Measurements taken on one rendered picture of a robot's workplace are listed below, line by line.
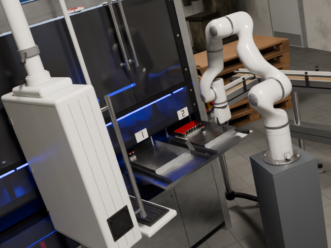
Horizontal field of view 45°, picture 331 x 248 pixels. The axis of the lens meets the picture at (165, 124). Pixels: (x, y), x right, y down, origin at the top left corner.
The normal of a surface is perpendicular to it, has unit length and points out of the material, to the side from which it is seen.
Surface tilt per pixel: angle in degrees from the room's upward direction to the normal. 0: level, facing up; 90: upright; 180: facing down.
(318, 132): 90
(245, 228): 0
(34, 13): 90
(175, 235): 90
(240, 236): 0
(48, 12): 90
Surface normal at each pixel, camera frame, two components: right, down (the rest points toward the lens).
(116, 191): 0.70, 0.08
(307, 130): -0.75, 0.40
